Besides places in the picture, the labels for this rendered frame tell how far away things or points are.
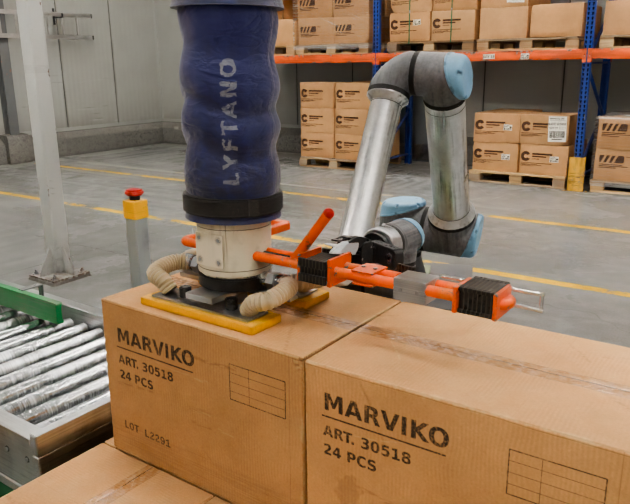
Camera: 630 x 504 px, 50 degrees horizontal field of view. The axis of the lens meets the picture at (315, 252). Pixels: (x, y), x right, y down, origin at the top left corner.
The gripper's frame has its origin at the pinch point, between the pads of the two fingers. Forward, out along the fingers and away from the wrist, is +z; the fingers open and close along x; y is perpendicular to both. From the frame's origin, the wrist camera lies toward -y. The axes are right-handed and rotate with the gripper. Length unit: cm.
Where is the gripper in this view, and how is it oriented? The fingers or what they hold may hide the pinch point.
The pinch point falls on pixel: (336, 268)
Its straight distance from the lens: 142.7
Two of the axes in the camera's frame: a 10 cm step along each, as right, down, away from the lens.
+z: -5.8, 2.1, -7.9
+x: -0.1, -9.7, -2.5
